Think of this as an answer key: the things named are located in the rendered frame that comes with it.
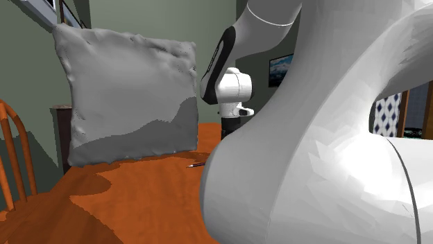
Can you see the framed landscape wall picture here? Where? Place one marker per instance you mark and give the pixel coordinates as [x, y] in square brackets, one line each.
[280, 69]

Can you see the blue white patterned curtain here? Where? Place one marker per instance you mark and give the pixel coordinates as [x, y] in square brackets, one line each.
[387, 115]

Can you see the grey pillow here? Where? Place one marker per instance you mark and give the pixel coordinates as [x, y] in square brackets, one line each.
[128, 94]

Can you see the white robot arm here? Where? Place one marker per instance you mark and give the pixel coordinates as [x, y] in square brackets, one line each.
[304, 162]

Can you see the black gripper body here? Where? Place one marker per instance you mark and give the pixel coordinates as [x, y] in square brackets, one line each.
[230, 126]

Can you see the dark wooden cabinet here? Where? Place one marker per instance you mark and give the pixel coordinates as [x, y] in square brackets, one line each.
[63, 135]

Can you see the orange wooden chair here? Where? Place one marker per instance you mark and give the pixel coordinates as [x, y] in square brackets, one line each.
[13, 148]

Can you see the dark pencil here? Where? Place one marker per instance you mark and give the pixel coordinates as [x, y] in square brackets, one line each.
[197, 165]

